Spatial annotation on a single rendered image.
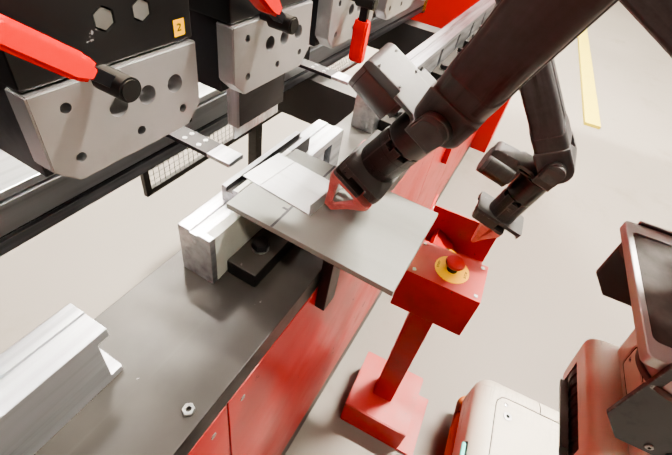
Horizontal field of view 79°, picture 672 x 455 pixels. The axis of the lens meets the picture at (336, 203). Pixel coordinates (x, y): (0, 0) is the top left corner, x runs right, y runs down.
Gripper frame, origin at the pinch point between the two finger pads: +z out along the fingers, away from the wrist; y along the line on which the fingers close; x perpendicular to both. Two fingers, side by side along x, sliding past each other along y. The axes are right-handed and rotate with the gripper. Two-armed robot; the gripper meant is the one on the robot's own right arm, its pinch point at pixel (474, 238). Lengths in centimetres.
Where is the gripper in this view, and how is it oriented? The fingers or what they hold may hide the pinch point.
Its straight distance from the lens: 94.8
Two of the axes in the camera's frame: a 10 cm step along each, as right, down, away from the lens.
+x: -4.1, 5.5, -7.3
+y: -8.3, -5.5, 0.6
